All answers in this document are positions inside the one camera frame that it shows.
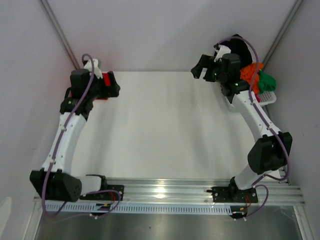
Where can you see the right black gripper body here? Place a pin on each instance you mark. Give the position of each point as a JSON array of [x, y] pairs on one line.
[[204, 64]]

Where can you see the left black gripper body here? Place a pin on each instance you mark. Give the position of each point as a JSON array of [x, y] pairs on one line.
[[98, 89]]

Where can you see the red t shirt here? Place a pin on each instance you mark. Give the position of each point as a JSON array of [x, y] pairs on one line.
[[79, 81]]

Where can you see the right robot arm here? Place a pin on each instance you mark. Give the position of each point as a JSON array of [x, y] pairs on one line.
[[271, 146]]

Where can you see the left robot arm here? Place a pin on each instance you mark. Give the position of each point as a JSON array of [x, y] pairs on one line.
[[53, 181]]

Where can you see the orange t shirt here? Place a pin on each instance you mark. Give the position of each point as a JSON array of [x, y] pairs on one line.
[[247, 74]]

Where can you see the black t shirt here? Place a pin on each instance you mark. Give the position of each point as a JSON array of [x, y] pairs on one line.
[[238, 47]]

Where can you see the pink cloth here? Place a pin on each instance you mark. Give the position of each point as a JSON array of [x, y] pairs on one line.
[[256, 98]]

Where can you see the green t shirt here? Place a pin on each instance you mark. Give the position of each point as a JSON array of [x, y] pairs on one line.
[[266, 83]]

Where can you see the white plastic basket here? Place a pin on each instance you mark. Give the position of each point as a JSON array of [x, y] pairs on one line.
[[266, 98]]

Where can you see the left corner metal profile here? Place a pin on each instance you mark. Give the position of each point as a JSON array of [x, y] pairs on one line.
[[49, 13]]

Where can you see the corner metal profile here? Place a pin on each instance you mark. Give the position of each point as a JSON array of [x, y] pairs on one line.
[[293, 13], [49, 13]]

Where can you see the right corner metal profile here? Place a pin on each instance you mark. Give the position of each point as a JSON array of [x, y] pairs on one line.
[[293, 13]]

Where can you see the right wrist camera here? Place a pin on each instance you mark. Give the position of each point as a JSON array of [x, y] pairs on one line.
[[220, 50]]

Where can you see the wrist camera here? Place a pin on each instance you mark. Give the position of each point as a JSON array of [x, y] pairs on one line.
[[93, 65], [220, 50]]

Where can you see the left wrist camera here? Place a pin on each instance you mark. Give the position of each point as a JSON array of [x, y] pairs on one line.
[[93, 65]]

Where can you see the aluminium mounting rail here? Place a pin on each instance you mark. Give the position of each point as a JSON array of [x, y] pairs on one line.
[[194, 191]]

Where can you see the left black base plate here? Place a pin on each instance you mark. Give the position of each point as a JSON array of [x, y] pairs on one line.
[[112, 192]]

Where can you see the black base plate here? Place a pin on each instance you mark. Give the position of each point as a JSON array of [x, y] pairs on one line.
[[226, 194], [112, 192]]

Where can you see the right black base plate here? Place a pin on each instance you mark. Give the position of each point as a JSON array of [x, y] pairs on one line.
[[226, 194]]

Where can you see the slotted cable duct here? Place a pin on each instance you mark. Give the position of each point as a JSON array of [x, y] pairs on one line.
[[132, 208]]

